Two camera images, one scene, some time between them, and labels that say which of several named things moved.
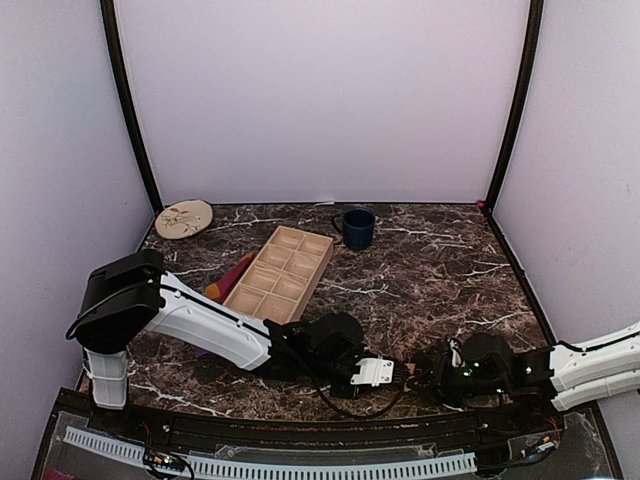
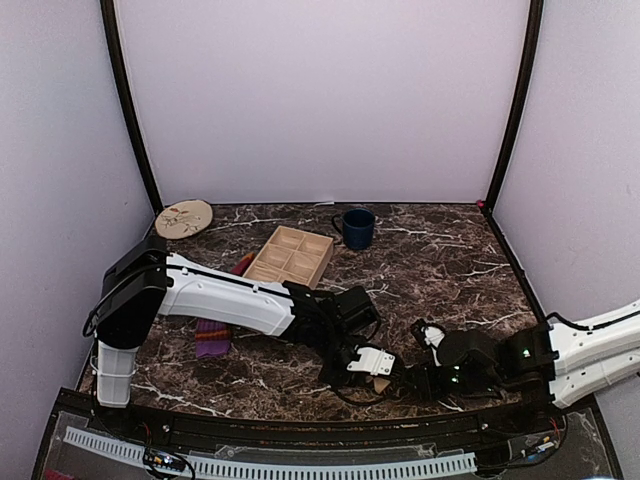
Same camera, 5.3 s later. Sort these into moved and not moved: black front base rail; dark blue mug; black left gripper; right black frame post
Moved: black left gripper
Not moved: right black frame post; dark blue mug; black front base rail
